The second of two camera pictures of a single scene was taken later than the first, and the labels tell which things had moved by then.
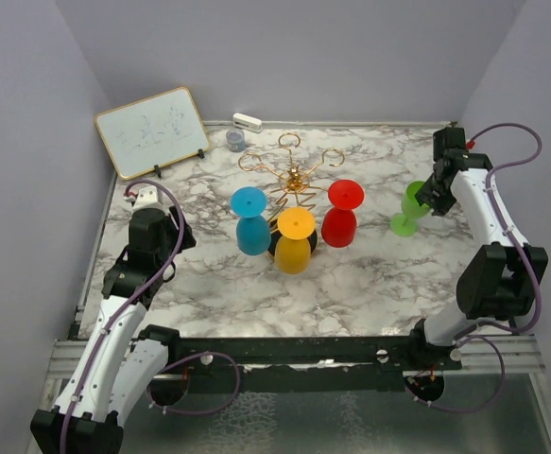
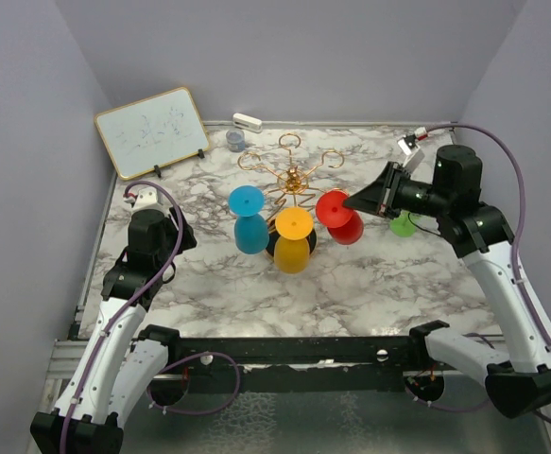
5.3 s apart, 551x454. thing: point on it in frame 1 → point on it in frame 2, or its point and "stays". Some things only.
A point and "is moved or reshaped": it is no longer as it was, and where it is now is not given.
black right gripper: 440,206 → 380,197
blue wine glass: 253,231 stays
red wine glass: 338,224 is moved or reshaped
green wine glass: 404,224 stays
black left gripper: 174,224 stays
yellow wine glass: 292,253 stays
